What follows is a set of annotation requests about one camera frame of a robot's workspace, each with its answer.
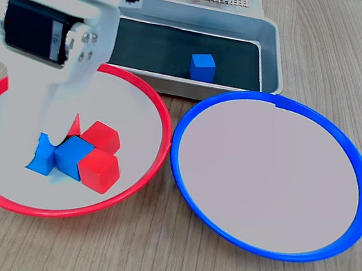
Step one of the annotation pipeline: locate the red cube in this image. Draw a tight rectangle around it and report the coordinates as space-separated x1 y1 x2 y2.
67 111 86 140
73 145 125 197
79 118 124 156

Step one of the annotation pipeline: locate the blue cube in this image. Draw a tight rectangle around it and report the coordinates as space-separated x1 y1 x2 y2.
24 129 62 178
50 132 97 184
187 50 218 84

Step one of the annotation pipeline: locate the red-rimmed white plate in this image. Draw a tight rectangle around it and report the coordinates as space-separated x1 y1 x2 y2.
0 44 183 239

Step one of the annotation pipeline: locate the black tray mat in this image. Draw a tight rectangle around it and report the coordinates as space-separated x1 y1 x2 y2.
109 16 270 91

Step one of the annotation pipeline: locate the steel tray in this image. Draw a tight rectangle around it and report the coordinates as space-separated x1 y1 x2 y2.
105 0 296 115

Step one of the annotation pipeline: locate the blue-rimmed white plate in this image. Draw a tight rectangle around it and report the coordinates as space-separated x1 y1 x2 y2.
155 77 362 271

